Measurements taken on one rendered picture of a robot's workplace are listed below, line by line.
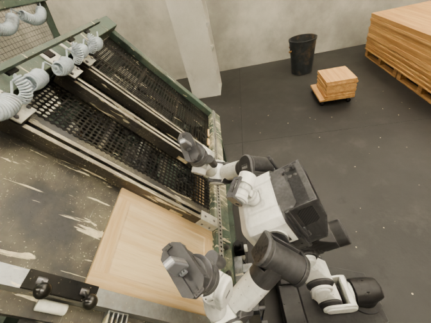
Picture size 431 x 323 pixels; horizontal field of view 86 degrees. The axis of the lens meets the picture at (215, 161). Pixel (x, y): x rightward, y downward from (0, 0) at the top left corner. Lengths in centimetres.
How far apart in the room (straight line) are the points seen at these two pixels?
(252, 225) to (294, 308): 116
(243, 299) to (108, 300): 43
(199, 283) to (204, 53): 444
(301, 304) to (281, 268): 118
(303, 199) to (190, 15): 413
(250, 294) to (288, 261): 17
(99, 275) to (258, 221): 58
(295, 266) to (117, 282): 61
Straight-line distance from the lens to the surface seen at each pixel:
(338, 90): 406
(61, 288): 89
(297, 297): 195
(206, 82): 491
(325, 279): 148
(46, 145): 113
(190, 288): 52
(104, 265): 98
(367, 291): 187
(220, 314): 85
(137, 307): 97
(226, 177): 120
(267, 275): 79
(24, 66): 134
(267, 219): 82
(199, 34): 466
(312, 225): 92
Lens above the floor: 203
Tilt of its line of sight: 39 degrees down
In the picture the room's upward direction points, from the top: 15 degrees counter-clockwise
